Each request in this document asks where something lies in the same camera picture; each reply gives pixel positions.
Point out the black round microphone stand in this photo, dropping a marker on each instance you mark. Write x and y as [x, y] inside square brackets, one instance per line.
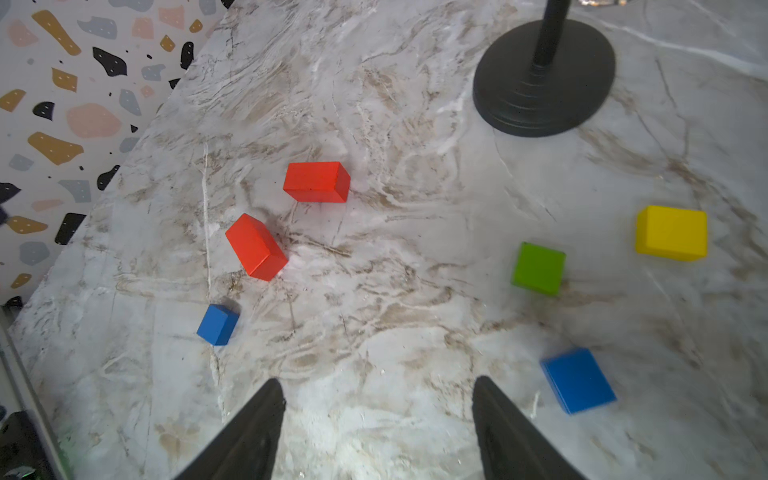
[544, 77]

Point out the red rectangular wood block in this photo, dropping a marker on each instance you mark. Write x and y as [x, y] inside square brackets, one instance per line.
[317, 182]

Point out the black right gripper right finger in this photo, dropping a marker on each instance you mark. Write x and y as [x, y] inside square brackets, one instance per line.
[511, 447]

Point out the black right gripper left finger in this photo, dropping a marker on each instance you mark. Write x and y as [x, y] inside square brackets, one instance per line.
[246, 447]

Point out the small yellow wood cube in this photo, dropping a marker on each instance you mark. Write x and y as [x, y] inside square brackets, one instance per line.
[672, 233]

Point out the small blue wood cube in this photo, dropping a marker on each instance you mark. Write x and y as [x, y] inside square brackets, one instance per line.
[217, 325]

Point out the small green wood cube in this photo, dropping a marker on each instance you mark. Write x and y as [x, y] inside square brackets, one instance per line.
[539, 269]

